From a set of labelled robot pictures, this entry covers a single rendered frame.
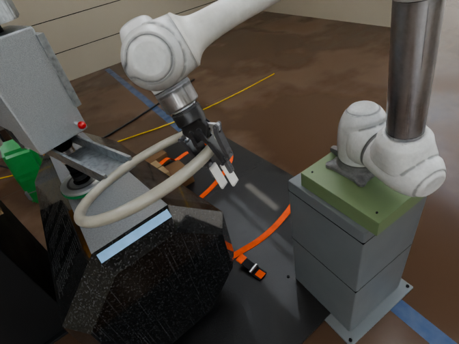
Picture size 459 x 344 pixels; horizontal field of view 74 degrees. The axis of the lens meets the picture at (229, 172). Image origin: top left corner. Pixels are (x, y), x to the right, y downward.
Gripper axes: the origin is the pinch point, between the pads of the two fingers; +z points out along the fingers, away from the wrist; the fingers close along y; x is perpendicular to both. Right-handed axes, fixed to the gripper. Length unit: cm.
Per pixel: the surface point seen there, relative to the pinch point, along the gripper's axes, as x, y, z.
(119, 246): 4, 61, 17
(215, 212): -38, 48, 38
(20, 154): -73, 246, -31
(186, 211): -24, 49, 25
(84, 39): -373, 424, -144
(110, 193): -19, 80, 4
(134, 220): -7, 60, 14
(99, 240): 5, 68, 12
